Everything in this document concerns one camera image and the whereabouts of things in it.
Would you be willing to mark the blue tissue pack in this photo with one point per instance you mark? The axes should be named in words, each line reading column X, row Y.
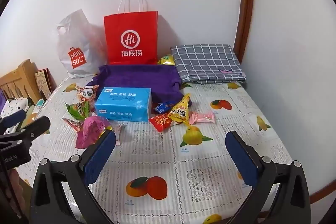
column 123, row 103

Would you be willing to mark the green snack packet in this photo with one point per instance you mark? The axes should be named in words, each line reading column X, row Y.
column 77, row 109

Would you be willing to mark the white plastic shopping bag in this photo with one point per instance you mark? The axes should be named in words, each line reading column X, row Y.
column 76, row 40

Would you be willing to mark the yellow chips bag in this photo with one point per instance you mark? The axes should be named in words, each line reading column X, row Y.
column 166, row 60

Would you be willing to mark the person's left hand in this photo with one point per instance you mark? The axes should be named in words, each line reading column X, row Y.
column 15, row 192

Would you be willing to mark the blue cookie packet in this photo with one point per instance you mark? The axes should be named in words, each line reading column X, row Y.
column 161, row 107

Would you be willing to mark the panda print snack packet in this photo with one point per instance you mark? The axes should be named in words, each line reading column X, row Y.
column 88, row 94

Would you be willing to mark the grey checked folded cloth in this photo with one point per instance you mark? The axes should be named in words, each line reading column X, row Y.
column 207, row 61

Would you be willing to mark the yellow triangular snack packet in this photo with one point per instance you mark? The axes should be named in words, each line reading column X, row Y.
column 181, row 109

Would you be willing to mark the white dotted cloth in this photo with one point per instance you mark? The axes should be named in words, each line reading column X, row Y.
column 15, row 104

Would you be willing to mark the pink peach snack packet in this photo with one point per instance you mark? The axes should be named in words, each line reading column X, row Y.
column 203, row 117

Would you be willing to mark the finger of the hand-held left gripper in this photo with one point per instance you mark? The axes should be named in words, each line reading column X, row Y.
column 14, row 119
column 36, row 125

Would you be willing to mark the fruit print tablecloth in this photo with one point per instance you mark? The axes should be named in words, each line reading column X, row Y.
column 162, row 155

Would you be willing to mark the patterned brown box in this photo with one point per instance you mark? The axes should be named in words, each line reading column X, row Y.
column 43, row 82

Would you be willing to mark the pink red striped snack packet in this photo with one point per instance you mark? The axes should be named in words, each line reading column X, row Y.
column 71, row 123

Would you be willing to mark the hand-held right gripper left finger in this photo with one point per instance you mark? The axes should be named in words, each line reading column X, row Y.
column 101, row 155

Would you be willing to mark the wooden headboard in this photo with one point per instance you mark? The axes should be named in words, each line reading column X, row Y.
column 21, row 74

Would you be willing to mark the red paper bag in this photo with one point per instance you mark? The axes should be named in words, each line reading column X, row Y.
column 131, row 29

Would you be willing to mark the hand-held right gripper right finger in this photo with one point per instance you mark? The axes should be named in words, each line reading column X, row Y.
column 241, row 158

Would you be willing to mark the brown wooden door frame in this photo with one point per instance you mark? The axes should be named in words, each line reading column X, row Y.
column 245, row 3

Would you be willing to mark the magenta snack packet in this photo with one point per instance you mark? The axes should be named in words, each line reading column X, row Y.
column 90, row 129

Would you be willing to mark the purple towel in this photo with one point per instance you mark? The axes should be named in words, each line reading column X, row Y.
column 136, row 77

